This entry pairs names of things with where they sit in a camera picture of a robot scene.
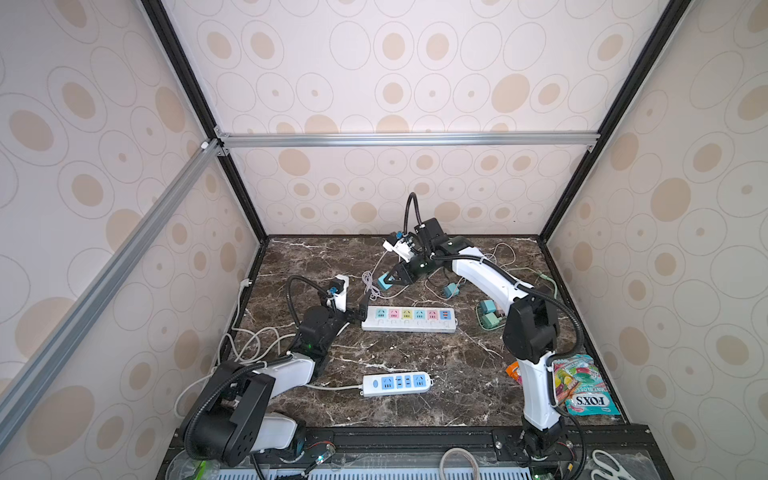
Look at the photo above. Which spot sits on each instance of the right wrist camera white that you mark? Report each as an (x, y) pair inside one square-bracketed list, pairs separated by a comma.
[(404, 245)]

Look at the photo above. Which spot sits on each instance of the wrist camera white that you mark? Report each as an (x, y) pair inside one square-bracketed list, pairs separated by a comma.
[(404, 245), (339, 291)]

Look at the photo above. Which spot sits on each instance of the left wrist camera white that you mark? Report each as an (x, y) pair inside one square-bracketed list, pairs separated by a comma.
[(339, 291)]

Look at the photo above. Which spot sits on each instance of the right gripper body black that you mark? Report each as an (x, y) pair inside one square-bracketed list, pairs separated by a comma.
[(418, 265)]

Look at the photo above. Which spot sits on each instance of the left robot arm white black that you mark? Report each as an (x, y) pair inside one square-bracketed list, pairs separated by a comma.
[(230, 418)]

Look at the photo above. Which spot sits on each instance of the white scissors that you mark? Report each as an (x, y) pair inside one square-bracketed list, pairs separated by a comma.
[(607, 467)]

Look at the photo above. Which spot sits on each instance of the silver aluminium rail diagonal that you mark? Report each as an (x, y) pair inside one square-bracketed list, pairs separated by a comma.
[(45, 365)]

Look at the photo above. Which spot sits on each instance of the silver aluminium rail horizontal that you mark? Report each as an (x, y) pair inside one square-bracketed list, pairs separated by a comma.
[(429, 139)]

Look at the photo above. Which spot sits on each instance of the short white power strip blue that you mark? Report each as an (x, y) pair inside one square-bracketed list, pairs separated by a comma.
[(403, 383)]

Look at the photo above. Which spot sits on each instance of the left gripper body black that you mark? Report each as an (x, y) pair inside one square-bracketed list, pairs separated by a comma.
[(334, 322)]

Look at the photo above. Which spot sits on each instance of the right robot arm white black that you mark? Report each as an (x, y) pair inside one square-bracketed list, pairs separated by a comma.
[(539, 328)]

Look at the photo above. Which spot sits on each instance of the clear plastic cup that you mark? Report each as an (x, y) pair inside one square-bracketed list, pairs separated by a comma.
[(183, 467)]

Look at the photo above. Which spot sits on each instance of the long white power strip pastel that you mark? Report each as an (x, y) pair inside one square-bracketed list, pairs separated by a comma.
[(410, 319)]

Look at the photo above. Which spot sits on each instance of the orange Fox's candy bag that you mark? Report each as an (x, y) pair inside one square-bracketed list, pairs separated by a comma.
[(513, 371)]

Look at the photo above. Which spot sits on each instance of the green Fox's candy bag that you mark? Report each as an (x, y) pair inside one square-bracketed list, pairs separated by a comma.
[(581, 388)]

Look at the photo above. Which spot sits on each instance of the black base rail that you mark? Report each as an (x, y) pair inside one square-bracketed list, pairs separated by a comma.
[(448, 453)]

